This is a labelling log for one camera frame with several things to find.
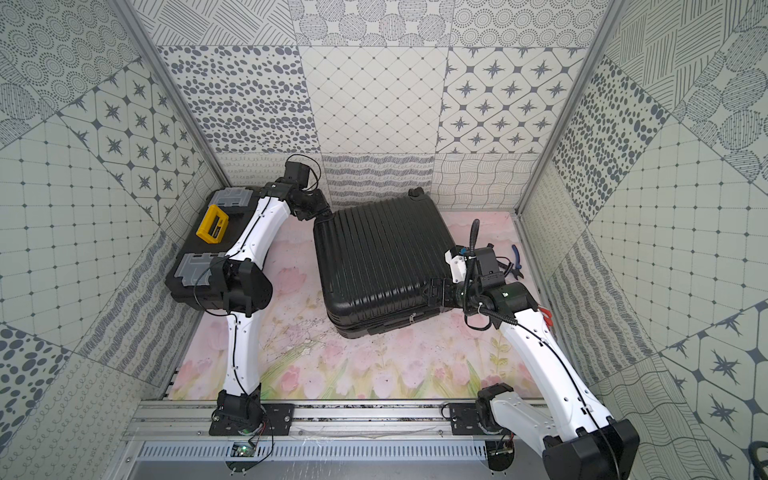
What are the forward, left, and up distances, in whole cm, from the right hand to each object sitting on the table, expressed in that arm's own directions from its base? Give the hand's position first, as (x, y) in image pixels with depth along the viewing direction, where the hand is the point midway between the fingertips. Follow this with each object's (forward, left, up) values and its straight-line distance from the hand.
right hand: (437, 296), depth 76 cm
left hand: (+32, +31, +2) cm, 44 cm away
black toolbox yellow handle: (+28, +67, +1) cm, 73 cm away
